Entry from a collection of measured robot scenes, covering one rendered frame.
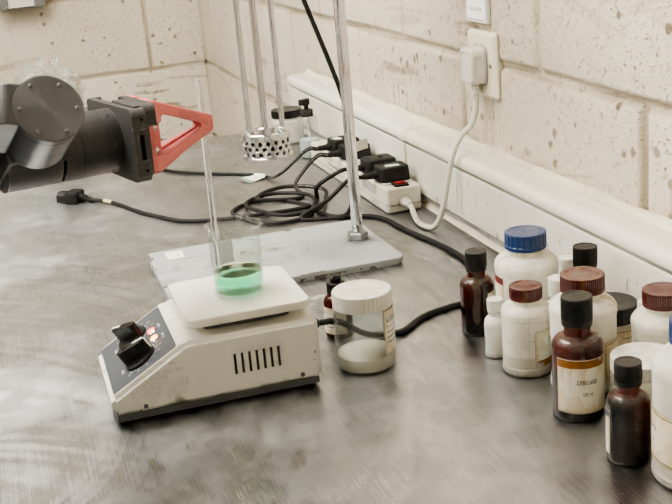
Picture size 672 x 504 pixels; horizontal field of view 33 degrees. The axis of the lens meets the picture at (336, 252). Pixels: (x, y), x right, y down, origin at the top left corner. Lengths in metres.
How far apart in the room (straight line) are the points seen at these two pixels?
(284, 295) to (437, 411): 0.19
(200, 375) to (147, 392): 0.05
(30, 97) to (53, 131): 0.03
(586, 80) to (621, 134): 0.09
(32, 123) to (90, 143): 0.10
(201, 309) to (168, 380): 0.07
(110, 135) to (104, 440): 0.27
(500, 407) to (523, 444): 0.07
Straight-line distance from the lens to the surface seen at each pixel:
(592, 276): 1.01
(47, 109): 0.91
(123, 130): 0.99
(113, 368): 1.10
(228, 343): 1.04
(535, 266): 1.11
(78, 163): 0.99
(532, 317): 1.05
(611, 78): 1.22
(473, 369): 1.09
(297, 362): 1.06
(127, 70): 3.43
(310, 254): 1.44
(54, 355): 1.25
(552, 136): 1.35
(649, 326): 1.00
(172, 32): 3.43
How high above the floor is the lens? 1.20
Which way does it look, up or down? 18 degrees down
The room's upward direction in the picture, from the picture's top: 5 degrees counter-clockwise
